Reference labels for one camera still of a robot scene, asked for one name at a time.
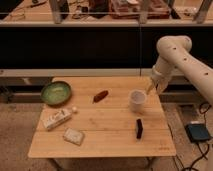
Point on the wooden table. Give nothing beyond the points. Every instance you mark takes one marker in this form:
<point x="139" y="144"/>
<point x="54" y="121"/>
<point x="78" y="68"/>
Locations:
<point x="109" y="126"/>

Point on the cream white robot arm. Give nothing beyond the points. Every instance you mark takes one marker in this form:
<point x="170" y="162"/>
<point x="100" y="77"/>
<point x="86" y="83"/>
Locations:
<point x="174" y="53"/>

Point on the brown sausage-shaped object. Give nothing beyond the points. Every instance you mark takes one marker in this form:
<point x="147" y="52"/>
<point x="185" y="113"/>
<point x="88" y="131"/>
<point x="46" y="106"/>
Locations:
<point x="98" y="97"/>

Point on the white printed carton box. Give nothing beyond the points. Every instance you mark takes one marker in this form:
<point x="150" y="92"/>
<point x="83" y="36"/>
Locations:
<point x="56" y="119"/>

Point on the red tray on shelf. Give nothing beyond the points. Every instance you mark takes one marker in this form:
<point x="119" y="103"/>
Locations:
<point x="131" y="9"/>

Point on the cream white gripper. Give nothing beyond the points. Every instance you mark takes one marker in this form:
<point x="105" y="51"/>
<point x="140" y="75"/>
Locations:
<point x="161" y="74"/>

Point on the black foot pedal box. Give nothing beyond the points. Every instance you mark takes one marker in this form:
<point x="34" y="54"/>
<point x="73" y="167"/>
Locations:
<point x="197" y="133"/>

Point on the green ceramic bowl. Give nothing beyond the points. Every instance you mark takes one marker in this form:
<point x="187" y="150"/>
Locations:
<point x="56" y="93"/>

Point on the translucent white plastic cup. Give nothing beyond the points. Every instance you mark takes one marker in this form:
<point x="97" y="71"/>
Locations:
<point x="137" y="99"/>

